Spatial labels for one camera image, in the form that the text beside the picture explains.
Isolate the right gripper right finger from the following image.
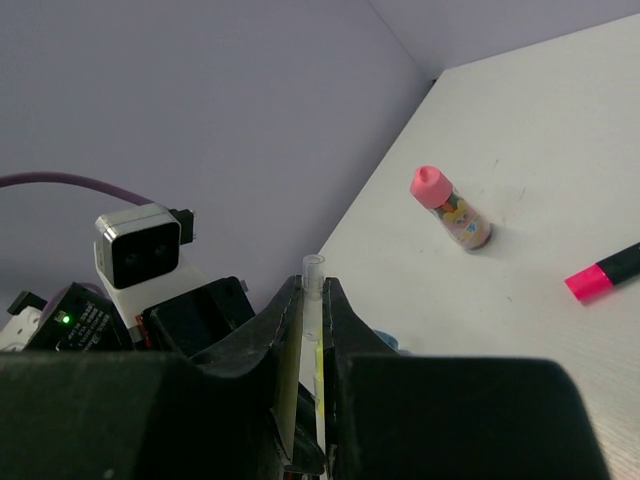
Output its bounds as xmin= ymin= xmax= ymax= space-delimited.
xmin=323 ymin=277 xmax=610 ymax=479

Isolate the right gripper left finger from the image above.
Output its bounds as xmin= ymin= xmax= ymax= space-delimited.
xmin=1 ymin=276 xmax=302 ymax=479

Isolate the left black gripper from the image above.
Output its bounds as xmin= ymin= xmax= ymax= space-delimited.
xmin=25 ymin=277 xmax=255 ymax=357

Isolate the yellow gel pen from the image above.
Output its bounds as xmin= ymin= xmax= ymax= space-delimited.
xmin=302 ymin=254 xmax=326 ymax=467

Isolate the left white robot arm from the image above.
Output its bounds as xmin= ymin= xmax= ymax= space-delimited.
xmin=1 ymin=275 xmax=255 ymax=356

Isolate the blue labelled tub lying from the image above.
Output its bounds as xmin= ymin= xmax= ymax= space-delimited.
xmin=374 ymin=330 xmax=411 ymax=355

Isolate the pink capped eraser bottle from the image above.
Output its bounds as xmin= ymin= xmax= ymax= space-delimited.
xmin=410 ymin=166 xmax=493 ymax=251

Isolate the pink black highlighter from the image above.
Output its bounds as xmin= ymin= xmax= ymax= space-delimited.
xmin=564 ymin=243 xmax=639 ymax=303

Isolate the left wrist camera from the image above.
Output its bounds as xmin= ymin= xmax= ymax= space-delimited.
xmin=94 ymin=203 xmax=206 ymax=335

